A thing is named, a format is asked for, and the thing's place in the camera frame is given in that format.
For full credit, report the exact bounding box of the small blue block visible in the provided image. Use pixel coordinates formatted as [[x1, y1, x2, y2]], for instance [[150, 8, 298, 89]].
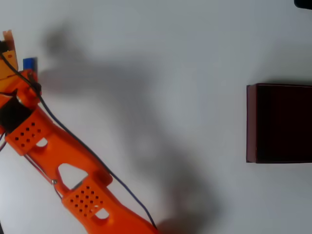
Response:
[[22, 57, 39, 72]]

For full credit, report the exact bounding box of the dark red box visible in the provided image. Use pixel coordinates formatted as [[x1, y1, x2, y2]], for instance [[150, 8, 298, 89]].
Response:
[[246, 82, 312, 164]]

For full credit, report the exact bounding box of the black object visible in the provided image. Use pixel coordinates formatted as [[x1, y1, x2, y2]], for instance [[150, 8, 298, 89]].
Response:
[[293, 0, 312, 10]]

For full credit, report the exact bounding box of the thin red wire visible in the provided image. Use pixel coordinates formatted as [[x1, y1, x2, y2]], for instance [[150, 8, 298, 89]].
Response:
[[23, 155, 64, 199]]

